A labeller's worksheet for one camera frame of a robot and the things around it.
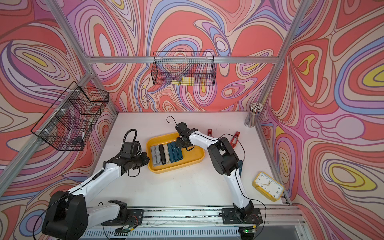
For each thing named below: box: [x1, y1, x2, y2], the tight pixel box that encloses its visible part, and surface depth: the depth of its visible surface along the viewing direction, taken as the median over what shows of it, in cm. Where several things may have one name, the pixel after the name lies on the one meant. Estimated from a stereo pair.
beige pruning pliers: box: [163, 144, 170, 164], surface depth 95 cm
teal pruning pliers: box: [167, 142, 175, 163], surface depth 95 cm
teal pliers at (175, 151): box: [168, 141, 182, 163], surface depth 95 cm
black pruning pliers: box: [159, 144, 167, 165], surface depth 95 cm
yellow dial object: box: [252, 171, 285, 202], surface depth 82 cm
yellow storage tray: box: [146, 132, 205, 174], surface depth 96 cm
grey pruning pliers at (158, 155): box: [155, 145, 161, 166], surface depth 95 cm
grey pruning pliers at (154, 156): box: [151, 145, 158, 167], surface depth 93 cm
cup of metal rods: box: [244, 102, 264, 128], surface depth 103 cm
